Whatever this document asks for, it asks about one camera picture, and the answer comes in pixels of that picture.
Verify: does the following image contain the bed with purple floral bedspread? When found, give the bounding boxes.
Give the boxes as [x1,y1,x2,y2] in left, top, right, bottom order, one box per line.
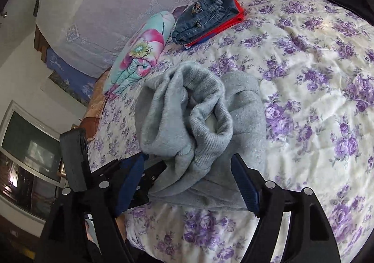
[85,0,374,263]

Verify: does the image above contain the brown satin pillow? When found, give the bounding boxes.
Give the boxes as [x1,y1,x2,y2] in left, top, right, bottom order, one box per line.
[80,72,113,142]

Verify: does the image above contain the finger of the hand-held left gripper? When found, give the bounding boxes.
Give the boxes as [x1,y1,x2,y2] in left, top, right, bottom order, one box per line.
[133,162,168,209]

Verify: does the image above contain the folded red garment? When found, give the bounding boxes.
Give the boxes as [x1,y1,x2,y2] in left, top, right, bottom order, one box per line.
[184,0,246,47]

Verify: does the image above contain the folded blue garment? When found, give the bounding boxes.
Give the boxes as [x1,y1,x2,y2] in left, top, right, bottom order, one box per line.
[183,35,211,51]

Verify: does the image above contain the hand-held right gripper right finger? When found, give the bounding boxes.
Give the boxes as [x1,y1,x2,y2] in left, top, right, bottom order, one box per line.
[230,153,342,263]

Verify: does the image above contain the blue printed cloth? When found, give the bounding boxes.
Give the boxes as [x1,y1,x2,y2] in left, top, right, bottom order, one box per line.
[44,47,97,103]

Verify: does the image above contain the wooden headboard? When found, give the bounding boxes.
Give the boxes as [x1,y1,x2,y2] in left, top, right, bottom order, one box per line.
[33,24,51,54]

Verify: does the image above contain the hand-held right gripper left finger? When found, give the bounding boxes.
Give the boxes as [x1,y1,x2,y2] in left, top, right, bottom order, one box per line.
[34,153,146,263]

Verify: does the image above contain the grey fleece pants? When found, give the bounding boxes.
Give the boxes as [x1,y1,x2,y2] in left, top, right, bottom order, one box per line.
[134,62,267,212]

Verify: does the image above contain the folded floral quilt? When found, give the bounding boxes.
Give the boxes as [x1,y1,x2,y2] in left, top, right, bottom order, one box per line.
[103,11,176,96]

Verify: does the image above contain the folded blue jeans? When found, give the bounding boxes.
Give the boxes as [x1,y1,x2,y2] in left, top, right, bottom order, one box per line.
[171,0,238,45]

